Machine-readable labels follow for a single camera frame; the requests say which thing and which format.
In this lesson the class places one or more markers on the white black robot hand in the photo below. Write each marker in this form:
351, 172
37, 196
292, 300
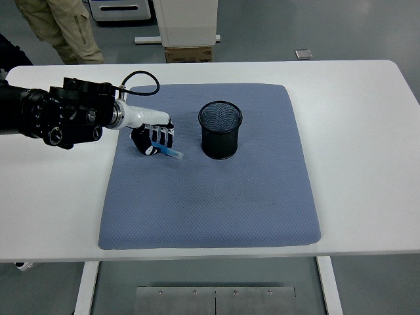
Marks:
144, 116

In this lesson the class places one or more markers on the blue marker pen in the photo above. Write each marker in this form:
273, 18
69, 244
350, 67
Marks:
170, 152

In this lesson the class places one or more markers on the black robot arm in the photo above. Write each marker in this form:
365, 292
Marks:
33, 115

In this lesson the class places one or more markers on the black mesh pen holder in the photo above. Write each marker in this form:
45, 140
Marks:
220, 144

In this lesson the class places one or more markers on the brown cardboard box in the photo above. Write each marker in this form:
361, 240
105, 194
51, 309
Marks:
188, 54

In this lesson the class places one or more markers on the white base bar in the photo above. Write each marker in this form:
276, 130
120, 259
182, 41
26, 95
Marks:
147, 40

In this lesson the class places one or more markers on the white cabinet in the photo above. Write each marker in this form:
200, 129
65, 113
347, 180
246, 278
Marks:
187, 23

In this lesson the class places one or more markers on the blue-grey textured mat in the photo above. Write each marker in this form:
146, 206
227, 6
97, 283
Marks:
203, 203

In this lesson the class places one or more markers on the white appliance with dark slot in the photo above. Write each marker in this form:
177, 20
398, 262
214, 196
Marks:
98, 16

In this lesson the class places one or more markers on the person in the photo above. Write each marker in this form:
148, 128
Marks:
65, 29

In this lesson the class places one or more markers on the dark bulky object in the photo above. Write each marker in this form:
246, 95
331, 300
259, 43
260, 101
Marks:
13, 52

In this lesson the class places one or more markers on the grey floor socket plate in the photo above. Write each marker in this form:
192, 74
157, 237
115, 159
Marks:
303, 54

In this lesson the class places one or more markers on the white table leg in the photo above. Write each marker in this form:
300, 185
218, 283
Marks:
329, 288
85, 288

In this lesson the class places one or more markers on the grey metal plate with screws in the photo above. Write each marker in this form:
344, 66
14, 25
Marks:
174, 302
256, 302

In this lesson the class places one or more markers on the small white black object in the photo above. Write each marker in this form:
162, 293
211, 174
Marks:
23, 266

